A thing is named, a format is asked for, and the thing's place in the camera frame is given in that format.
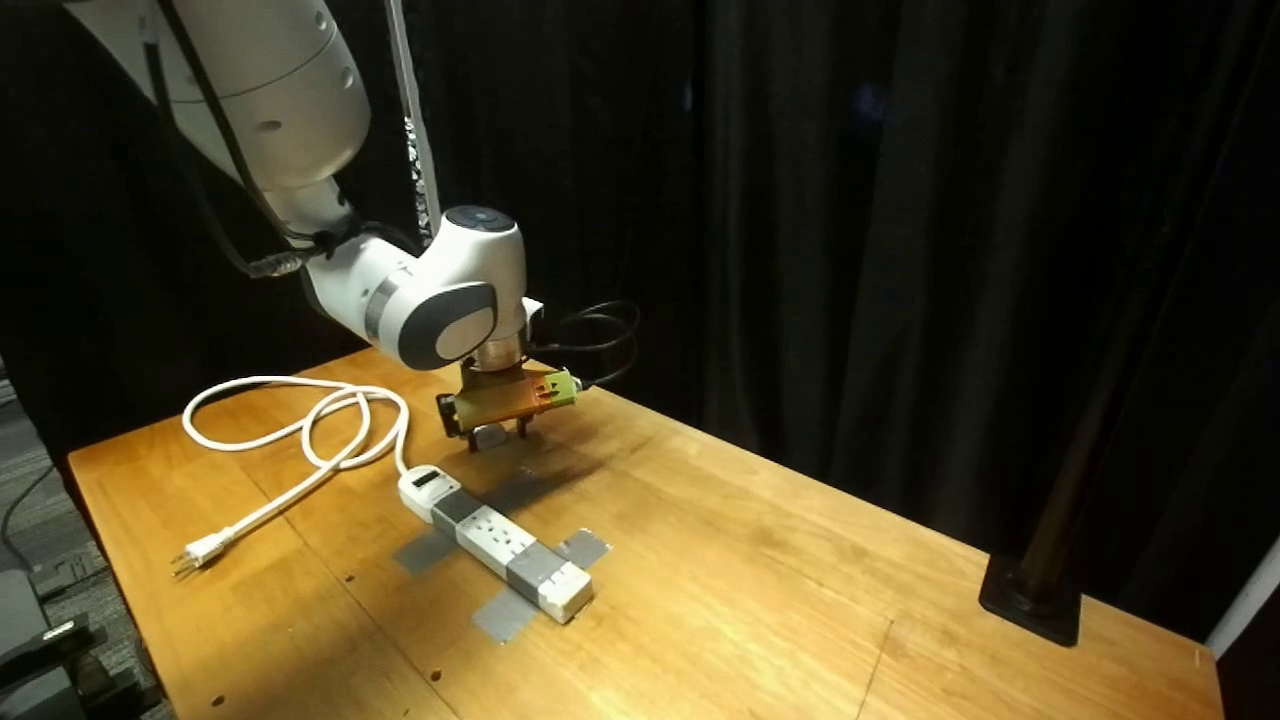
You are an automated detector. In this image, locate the silver vertical pole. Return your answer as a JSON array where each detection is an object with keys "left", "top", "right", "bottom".
[{"left": 386, "top": 0, "right": 444, "bottom": 249}]

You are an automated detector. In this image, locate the black curtain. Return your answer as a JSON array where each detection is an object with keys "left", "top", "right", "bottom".
[{"left": 195, "top": 0, "right": 1280, "bottom": 632}]

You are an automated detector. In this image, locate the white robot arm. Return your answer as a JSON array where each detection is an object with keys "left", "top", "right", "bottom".
[{"left": 64, "top": 0, "right": 546, "bottom": 439}]

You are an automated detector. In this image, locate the grey tape strip far end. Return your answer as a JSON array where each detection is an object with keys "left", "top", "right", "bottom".
[{"left": 478, "top": 530, "right": 607, "bottom": 639}]

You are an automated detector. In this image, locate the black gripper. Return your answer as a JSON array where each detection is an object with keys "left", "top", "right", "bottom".
[{"left": 435, "top": 392, "right": 534, "bottom": 447}]

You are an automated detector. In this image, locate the wrist camera orange block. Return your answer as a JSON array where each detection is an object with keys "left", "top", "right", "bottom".
[{"left": 462, "top": 367, "right": 584, "bottom": 418}]

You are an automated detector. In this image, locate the black camera cable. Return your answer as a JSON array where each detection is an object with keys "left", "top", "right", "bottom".
[{"left": 534, "top": 295, "right": 643, "bottom": 392}]

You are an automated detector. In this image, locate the white power strip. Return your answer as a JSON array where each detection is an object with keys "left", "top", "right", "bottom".
[{"left": 398, "top": 463, "right": 595, "bottom": 626}]

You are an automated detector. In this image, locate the grey tape strip near switch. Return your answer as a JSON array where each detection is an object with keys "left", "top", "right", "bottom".
[{"left": 398, "top": 463, "right": 538, "bottom": 578}]

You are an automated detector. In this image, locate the black clamp on table edge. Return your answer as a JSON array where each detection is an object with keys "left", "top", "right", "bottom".
[{"left": 980, "top": 551, "right": 1082, "bottom": 647}]

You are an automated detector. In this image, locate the white power cord with plug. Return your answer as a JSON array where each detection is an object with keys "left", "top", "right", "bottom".
[{"left": 172, "top": 374, "right": 418, "bottom": 580}]

